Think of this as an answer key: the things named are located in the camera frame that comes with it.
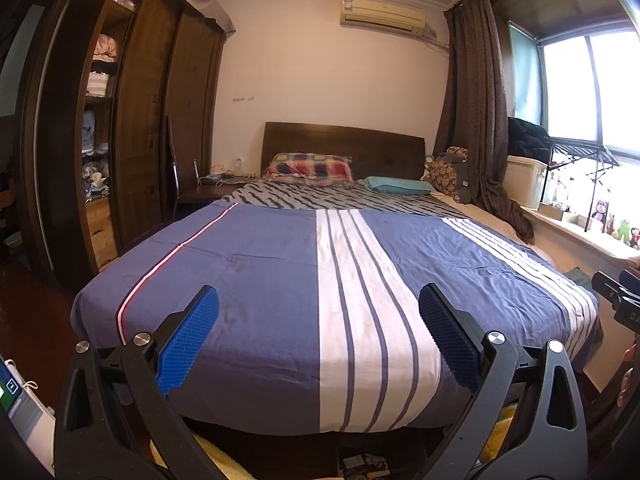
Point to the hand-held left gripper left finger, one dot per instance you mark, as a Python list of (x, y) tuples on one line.
[(187, 342)]

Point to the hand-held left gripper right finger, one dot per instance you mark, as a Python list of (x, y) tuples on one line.
[(450, 342)]

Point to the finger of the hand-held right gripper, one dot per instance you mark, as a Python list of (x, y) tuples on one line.
[(607, 287)]

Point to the person's right hand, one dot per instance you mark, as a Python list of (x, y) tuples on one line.
[(626, 392)]

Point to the dark green cloth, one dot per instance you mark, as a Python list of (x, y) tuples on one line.
[(579, 279)]

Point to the white windowsill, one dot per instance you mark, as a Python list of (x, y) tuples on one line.
[(585, 242)]

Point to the green frog toy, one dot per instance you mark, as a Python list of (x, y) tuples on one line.
[(624, 229)]

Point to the monkey toy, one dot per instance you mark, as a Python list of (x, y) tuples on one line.
[(600, 212)]

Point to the blue white striped blanket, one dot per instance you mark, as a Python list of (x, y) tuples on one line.
[(260, 270)]

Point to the cream fitted sheet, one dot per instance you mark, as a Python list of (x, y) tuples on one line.
[(510, 232)]

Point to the white storage box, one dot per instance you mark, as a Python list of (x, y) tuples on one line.
[(525, 182)]

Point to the black drying rack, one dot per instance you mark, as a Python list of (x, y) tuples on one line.
[(580, 147)]

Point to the dark wooden nightstand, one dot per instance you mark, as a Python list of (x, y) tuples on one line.
[(205, 195)]

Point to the teal pillow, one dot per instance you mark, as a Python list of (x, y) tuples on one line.
[(397, 185)]

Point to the brown patterned bag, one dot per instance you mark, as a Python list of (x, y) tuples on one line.
[(447, 175)]

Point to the dark padded jacket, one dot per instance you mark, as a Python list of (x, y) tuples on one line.
[(527, 140)]

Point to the folded metal chair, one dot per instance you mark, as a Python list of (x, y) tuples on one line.
[(172, 170)]

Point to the white device with screen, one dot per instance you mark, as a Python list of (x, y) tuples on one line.
[(25, 410)]

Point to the grey zebra pattern sheet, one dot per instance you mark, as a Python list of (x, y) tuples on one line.
[(300, 195)]

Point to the window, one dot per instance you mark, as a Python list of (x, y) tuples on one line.
[(600, 90)]

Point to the dark wooden wardrobe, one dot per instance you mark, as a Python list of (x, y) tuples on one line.
[(145, 135)]

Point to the plaid pillow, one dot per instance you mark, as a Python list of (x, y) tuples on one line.
[(310, 167)]

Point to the brown curtain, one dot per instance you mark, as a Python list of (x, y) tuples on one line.
[(470, 110)]

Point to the dark wooden headboard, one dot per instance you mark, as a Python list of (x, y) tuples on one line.
[(345, 142)]

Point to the teal roller blind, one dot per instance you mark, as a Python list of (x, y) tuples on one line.
[(525, 75)]

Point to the open shelf with clothes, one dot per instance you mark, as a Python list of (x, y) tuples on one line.
[(97, 85)]

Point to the white air conditioner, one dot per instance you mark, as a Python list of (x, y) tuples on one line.
[(382, 15)]

